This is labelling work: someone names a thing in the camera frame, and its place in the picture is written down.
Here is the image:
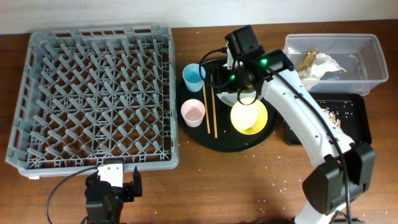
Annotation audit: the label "yellow bowl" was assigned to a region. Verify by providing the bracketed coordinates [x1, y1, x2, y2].
[230, 98, 268, 135]

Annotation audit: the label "pink plastic cup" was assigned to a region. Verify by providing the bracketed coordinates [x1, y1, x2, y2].
[181, 99, 205, 128]

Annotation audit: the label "white napkin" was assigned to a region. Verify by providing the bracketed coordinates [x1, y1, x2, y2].
[298, 52, 346, 81]

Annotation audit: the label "food scraps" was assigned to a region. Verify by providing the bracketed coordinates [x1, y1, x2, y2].
[322, 108, 341, 129]

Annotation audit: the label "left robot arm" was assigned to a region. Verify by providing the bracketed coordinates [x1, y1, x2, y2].
[85, 159, 142, 223]

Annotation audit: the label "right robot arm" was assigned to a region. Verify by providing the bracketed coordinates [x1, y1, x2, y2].
[221, 26, 376, 223]

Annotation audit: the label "grey dishwasher rack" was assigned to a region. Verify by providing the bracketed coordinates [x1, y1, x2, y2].
[6, 25, 179, 179]

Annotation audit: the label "grey plate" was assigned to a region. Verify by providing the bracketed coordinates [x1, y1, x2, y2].
[216, 91, 262, 107]

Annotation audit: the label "blue plastic cup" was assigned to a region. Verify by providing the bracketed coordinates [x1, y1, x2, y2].
[182, 63, 206, 92]

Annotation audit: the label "round black tray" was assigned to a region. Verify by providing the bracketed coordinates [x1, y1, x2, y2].
[176, 57, 282, 153]

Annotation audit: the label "right wooden chopstick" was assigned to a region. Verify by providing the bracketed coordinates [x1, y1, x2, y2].
[210, 75, 218, 139]

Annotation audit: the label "wooden chopstick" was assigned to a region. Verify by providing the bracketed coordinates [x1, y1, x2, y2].
[202, 84, 211, 134]
[210, 75, 218, 139]

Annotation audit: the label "left wooden chopstick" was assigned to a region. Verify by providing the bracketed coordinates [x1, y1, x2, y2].
[202, 84, 211, 134]

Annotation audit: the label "clear plastic bin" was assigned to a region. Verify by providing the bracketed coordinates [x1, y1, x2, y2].
[284, 34, 389, 95]

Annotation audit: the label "black rectangular tray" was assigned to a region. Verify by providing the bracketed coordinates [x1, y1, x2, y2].
[284, 91, 373, 146]

